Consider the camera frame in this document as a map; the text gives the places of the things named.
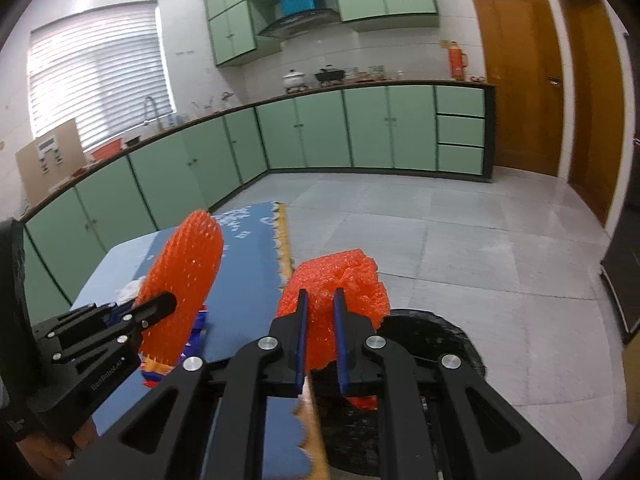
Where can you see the red basin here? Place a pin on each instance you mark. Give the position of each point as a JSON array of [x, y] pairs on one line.
[[106, 150]]

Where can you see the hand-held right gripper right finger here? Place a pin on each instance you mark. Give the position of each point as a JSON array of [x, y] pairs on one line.
[[341, 325]]

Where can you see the green base cabinet run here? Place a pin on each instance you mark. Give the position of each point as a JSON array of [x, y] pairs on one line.
[[320, 130]]

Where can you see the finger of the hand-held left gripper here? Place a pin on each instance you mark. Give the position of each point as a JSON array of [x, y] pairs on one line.
[[80, 317], [152, 310]]

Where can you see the black range hood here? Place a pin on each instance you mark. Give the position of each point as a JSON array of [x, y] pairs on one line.
[[300, 22]]

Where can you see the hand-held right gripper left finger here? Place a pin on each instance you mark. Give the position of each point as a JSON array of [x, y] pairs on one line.
[[301, 320]]

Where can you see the black object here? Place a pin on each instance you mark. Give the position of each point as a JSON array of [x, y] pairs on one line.
[[625, 290]]

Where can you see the cardboard box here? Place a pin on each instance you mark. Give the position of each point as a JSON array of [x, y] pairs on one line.
[[47, 170]]

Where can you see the white window blinds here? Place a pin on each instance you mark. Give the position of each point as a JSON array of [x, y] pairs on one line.
[[95, 75]]

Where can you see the steel faucet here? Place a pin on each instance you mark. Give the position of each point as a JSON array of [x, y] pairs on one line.
[[151, 110]]

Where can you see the glass jar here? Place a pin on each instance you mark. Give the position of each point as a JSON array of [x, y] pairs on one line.
[[376, 72]]

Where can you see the wide wooden door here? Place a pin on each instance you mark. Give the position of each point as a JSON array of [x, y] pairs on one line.
[[515, 75]]

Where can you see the white cooking pot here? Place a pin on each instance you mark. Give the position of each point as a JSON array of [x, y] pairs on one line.
[[294, 81]]

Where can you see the person's dark clothing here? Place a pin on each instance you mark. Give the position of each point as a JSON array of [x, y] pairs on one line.
[[12, 270]]

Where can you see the blue box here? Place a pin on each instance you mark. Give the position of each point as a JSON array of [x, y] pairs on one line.
[[298, 1]]

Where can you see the person's left hand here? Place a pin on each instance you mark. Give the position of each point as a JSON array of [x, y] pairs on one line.
[[50, 456]]

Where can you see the black wok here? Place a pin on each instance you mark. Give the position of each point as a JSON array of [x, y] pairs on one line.
[[330, 76]]

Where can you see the large orange foam net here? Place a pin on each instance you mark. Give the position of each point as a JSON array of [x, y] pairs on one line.
[[187, 270]]

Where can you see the black waste bin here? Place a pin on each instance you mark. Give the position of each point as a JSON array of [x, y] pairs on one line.
[[425, 340]]

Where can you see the white crumpled tissue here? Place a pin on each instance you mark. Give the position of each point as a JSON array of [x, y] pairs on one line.
[[131, 291]]

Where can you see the dark bowl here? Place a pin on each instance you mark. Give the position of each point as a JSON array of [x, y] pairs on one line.
[[132, 141]]

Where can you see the narrow wooden door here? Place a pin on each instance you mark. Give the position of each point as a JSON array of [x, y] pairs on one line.
[[595, 100]]

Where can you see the blue printed tablecloth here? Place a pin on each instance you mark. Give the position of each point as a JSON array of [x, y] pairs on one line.
[[250, 260]]

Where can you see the small orange foam net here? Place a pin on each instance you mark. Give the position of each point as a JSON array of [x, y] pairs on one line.
[[320, 280]]

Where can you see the red thermos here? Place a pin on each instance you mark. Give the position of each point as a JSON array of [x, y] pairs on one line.
[[456, 62]]

